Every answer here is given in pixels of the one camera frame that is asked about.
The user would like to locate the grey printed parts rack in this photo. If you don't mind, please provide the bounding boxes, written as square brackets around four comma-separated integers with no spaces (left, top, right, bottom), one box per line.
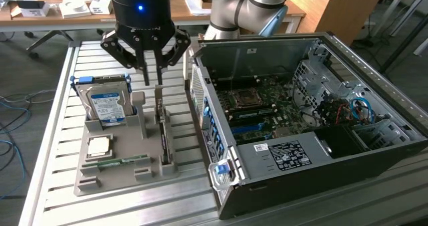
[73,90,184,196]

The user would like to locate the hard disk in blue caddy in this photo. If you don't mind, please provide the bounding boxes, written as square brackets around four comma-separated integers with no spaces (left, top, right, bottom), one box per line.
[70,73,140,127]

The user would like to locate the blue case latch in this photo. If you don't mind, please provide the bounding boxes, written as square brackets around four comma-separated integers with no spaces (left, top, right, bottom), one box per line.
[216,162,236,174]

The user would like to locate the blue expansion slot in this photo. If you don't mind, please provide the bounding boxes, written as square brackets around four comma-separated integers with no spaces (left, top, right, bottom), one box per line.
[231,123,264,134]

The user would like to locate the black and orange wire bundle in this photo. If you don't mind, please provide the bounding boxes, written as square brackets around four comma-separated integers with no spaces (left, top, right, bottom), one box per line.
[314,98,354,126]

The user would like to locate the green motherboard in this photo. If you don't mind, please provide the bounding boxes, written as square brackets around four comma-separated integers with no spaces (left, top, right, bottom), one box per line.
[213,77,319,145]

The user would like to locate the blue floor cable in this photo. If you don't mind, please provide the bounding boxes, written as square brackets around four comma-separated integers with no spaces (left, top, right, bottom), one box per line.
[0,95,33,200]

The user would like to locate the silver CPU chip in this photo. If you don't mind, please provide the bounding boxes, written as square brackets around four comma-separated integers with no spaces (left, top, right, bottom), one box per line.
[88,136,114,158]

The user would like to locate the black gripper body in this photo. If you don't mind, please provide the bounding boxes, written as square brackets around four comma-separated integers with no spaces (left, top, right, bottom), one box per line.
[108,0,177,53]

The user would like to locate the grey power supply unit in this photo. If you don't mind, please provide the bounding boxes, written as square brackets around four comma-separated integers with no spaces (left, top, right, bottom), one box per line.
[233,132,334,182]

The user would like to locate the black open PC case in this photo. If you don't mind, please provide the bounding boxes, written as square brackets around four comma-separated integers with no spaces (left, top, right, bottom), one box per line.
[183,32,428,220]

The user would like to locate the stack of white papers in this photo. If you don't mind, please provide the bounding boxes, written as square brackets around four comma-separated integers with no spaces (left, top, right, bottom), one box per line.
[184,0,213,17]

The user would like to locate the wooden desk with white frame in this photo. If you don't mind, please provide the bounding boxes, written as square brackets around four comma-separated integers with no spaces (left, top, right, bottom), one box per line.
[169,0,308,36]
[0,0,118,59]

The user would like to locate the white box with tape roll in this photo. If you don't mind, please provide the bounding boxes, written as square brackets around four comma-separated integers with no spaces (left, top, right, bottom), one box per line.
[59,0,93,19]

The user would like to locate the blue data wire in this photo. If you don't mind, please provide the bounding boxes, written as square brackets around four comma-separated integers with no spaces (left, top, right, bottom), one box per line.
[348,97,376,125]

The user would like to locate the green RAM stick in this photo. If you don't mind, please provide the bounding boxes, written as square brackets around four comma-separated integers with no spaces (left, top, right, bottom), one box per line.
[82,154,150,168]

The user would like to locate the small white labelled box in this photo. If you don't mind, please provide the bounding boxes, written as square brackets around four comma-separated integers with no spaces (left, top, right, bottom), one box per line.
[89,0,114,15]

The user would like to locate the white box with black lid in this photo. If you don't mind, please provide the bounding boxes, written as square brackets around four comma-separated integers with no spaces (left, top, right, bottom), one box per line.
[17,0,51,18]

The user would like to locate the grey floor cable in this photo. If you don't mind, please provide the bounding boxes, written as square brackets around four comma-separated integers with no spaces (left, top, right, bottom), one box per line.
[0,89,58,104]

